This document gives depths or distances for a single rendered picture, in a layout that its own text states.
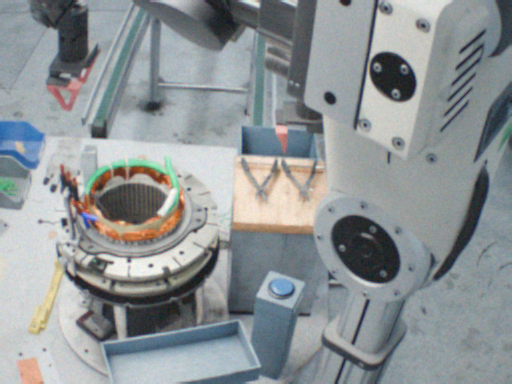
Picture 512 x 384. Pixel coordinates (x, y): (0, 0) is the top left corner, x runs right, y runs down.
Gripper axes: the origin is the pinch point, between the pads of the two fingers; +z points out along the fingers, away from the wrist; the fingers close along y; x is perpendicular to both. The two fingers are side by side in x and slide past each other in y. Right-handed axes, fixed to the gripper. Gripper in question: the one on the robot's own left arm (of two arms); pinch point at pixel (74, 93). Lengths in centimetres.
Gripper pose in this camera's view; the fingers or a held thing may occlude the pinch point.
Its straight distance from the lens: 127.4
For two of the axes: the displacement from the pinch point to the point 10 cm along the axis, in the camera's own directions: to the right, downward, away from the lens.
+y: -1.4, 7.1, -6.9
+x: 9.8, 1.7, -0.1
